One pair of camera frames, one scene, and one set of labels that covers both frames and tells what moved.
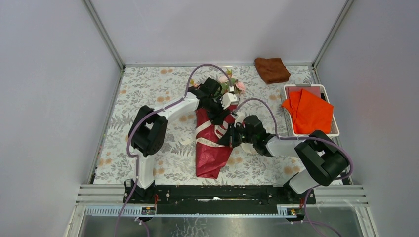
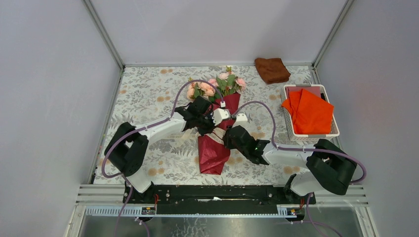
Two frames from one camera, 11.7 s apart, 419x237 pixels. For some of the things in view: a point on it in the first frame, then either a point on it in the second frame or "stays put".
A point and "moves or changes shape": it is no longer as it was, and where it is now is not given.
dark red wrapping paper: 211,156 moves or changes shape
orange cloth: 310,112 stays put
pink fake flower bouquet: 228,83 stays put
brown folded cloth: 272,70 stays put
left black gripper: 216,118 → 211,125
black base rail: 218,200 stays put
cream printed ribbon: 219,130 moves or changes shape
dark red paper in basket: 315,90 stays put
